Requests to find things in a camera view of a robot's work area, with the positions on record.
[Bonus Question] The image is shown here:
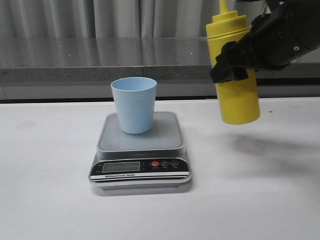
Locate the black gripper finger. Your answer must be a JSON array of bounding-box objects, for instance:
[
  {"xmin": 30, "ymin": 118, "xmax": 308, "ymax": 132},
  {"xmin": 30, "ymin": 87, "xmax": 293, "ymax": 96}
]
[{"xmin": 210, "ymin": 41, "xmax": 249, "ymax": 84}]

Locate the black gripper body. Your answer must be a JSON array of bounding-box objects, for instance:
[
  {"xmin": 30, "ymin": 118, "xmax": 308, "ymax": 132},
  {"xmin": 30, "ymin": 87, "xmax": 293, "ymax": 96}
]
[{"xmin": 246, "ymin": 0, "xmax": 320, "ymax": 71}]

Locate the yellow squeeze bottle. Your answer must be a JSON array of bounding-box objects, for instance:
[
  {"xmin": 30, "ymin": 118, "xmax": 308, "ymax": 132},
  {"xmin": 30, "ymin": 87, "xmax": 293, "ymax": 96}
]
[{"xmin": 206, "ymin": 0, "xmax": 260, "ymax": 125}]

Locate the light blue plastic cup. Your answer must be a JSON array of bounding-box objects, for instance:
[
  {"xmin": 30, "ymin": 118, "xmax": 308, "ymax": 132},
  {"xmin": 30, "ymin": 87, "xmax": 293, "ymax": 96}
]
[{"xmin": 111, "ymin": 77, "xmax": 157, "ymax": 134}]

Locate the silver electronic kitchen scale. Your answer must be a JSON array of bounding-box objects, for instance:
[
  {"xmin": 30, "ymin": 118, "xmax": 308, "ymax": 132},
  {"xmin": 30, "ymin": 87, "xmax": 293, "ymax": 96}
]
[{"xmin": 88, "ymin": 111, "xmax": 192, "ymax": 190}]

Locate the grey stone counter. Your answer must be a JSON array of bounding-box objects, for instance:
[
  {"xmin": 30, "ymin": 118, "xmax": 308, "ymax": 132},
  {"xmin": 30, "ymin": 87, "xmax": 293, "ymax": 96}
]
[{"xmin": 0, "ymin": 36, "xmax": 320, "ymax": 101}]

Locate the grey pleated curtain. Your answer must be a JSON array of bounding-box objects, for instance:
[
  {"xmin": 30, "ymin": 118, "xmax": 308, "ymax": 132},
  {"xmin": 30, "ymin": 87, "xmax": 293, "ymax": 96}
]
[{"xmin": 0, "ymin": 0, "xmax": 320, "ymax": 40}]

